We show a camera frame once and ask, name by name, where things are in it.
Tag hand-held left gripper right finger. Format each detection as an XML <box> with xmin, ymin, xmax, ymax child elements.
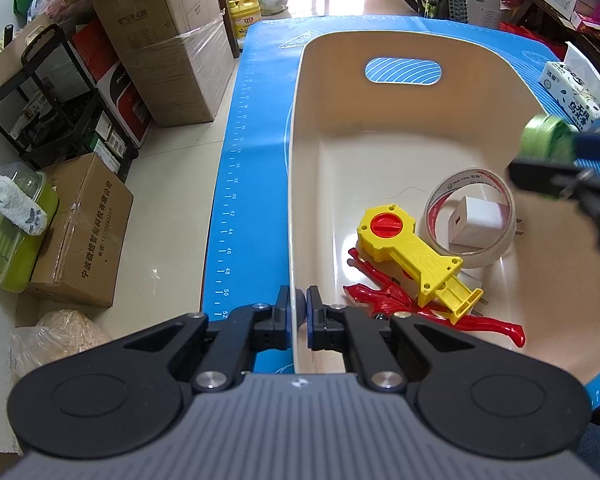
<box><xmin>305</xmin><ymin>286</ymin><xmax>481</xmax><ymax>393</ymax></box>

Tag dark wooden table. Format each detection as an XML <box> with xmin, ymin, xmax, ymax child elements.
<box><xmin>505</xmin><ymin>0</ymin><xmax>600</xmax><ymax>91</ymax></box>

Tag white tissue box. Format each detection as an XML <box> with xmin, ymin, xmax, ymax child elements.
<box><xmin>537</xmin><ymin>41</ymin><xmax>600</xmax><ymax>133</ymax></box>

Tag yellow detergent bottle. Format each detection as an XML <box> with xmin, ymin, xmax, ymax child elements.
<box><xmin>228</xmin><ymin>0</ymin><xmax>258</xmax><ymax>38</ymax></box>

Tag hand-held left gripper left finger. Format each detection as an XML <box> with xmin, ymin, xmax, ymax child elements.
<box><xmin>122</xmin><ymin>285</ymin><xmax>306</xmax><ymax>393</ymax></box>

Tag clear tape roll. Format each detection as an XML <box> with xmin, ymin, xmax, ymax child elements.
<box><xmin>425</xmin><ymin>168</ymin><xmax>516</xmax><ymax>269</ymax></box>

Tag green lidded container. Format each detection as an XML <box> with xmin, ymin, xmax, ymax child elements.
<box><xmin>0</xmin><ymin>162</ymin><xmax>61</xmax><ymax>293</ymax></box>

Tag beige plastic basket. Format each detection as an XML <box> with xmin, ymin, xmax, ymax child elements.
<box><xmin>286</xmin><ymin>30</ymin><xmax>600</xmax><ymax>388</ymax></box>

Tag yellow toy launcher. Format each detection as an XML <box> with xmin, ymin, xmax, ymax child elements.
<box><xmin>356</xmin><ymin>202</ymin><xmax>483</xmax><ymax>325</ymax></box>

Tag black utility cart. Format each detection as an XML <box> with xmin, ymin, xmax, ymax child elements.
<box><xmin>0</xmin><ymin>24</ymin><xmax>141</xmax><ymax>183</ymax></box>

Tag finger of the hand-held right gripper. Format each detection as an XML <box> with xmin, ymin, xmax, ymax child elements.
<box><xmin>570</xmin><ymin>127</ymin><xmax>600</xmax><ymax>161</ymax></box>
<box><xmin>509</xmin><ymin>157</ymin><xmax>600</xmax><ymax>252</ymax></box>

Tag red toy figure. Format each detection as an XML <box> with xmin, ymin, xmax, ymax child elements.
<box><xmin>342</xmin><ymin>247</ymin><xmax>526</xmax><ymax>348</ymax></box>

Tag blue silicone mat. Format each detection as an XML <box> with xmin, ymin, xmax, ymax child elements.
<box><xmin>200</xmin><ymin>14</ymin><xmax>600</xmax><ymax>411</ymax></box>

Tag green round tin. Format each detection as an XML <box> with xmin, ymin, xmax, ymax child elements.
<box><xmin>521</xmin><ymin>113</ymin><xmax>579</xmax><ymax>162</ymax></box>

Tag plastic bag of sawdust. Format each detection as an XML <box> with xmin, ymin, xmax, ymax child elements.
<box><xmin>10</xmin><ymin>310</ymin><xmax>113</xmax><ymax>386</ymax></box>

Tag large wrapped cardboard box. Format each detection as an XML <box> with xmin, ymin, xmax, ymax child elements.
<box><xmin>92</xmin><ymin>0</ymin><xmax>236</xmax><ymax>128</ymax></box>

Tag red bags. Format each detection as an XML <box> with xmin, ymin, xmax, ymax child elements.
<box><xmin>500</xmin><ymin>20</ymin><xmax>566</xmax><ymax>56</ymax></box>

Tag red and white box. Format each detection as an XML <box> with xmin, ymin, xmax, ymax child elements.
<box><xmin>71</xmin><ymin>17</ymin><xmax>153</xmax><ymax>148</ymax></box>

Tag shallow cardboard tray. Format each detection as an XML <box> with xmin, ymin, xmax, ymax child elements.
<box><xmin>0</xmin><ymin>12</ymin><xmax>56</xmax><ymax>103</ymax></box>

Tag printed brown cardboard box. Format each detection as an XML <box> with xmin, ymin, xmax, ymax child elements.
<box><xmin>27</xmin><ymin>152</ymin><xmax>135</xmax><ymax>308</ymax></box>

